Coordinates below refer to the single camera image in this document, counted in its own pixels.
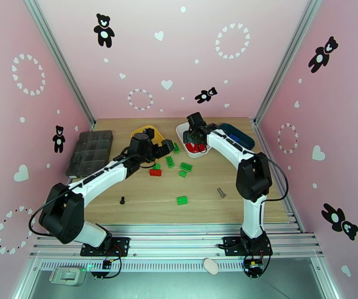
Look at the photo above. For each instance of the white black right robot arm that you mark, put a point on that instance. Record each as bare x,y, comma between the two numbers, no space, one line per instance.
253,179

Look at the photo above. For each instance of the aluminium mounting rails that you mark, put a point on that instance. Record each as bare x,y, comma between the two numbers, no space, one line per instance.
179,242

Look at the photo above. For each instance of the beige oval pad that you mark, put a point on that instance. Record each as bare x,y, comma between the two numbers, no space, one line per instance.
211,266

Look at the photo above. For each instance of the long blue lego brick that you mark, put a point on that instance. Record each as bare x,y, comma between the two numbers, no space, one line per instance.
235,136

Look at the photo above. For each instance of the yellow plastic container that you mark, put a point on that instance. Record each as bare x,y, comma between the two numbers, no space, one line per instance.
158,136

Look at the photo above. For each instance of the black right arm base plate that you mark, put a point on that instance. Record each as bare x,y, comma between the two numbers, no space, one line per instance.
229,245

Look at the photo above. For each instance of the aluminium frame post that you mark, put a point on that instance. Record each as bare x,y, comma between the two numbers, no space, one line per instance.
287,58
60,58

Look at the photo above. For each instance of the black screw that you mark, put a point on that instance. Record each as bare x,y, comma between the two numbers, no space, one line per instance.
122,200

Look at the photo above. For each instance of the aluminium side rail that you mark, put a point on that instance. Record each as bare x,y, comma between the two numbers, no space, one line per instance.
292,214

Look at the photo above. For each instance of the dark blue plastic container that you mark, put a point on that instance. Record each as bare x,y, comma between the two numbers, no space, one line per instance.
246,137

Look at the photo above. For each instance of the circuit board with yellow connector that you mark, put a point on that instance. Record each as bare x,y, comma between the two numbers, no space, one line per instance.
253,265

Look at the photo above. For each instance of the small green lego brick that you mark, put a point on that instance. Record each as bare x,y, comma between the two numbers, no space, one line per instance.
182,174
156,166

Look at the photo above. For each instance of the grey compartment organizer box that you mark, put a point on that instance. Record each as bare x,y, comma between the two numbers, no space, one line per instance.
88,151

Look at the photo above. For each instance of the white plastic container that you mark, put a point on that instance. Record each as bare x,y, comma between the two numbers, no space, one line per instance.
180,133

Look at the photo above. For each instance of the silver screw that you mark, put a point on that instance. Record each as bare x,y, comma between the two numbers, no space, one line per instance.
221,192

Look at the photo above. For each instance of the grey white plastic device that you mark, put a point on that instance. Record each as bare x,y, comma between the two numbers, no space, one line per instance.
66,275

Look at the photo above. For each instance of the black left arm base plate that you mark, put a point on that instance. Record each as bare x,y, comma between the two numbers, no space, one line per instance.
121,245

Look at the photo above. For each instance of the small black circuit board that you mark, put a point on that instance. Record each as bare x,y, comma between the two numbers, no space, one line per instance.
106,264

